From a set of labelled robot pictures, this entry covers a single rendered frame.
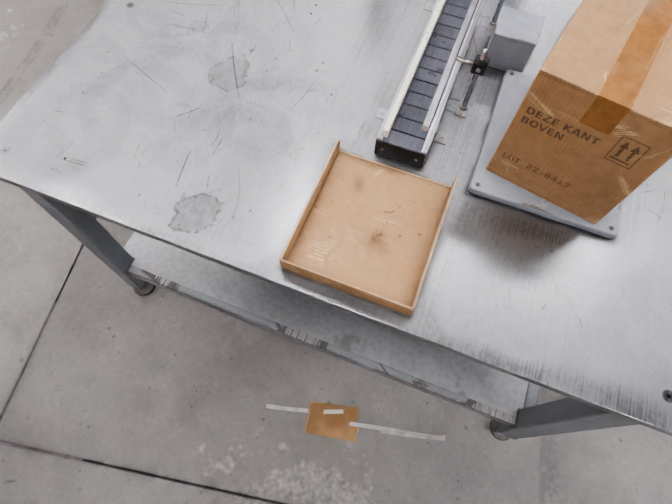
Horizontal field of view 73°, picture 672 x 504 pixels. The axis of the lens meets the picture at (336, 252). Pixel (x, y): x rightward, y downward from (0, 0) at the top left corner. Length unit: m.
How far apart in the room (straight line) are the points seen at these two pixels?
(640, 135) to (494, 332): 0.39
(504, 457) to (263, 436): 0.80
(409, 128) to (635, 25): 0.41
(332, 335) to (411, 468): 0.51
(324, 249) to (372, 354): 0.63
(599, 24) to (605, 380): 0.60
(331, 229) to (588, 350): 0.52
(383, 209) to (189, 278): 0.84
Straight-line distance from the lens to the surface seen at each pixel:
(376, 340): 1.47
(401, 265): 0.89
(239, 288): 1.54
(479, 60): 1.04
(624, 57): 0.91
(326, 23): 1.29
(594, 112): 0.85
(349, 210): 0.93
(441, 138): 1.06
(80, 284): 1.98
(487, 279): 0.92
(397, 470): 1.66
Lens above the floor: 1.64
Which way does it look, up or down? 65 degrees down
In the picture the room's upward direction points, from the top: 3 degrees clockwise
